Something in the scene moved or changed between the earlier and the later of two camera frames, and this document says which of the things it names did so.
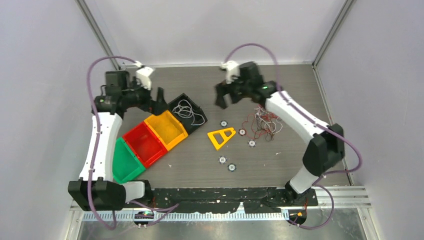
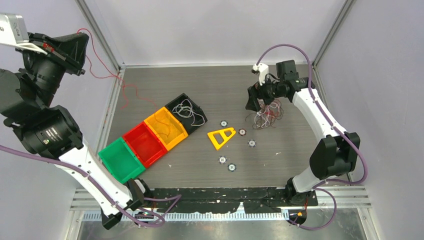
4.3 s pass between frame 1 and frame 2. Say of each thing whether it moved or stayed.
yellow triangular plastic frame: stayed
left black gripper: moved
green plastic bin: stayed
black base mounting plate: stayed
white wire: stayed
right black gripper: moved
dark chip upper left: stayed
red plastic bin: stayed
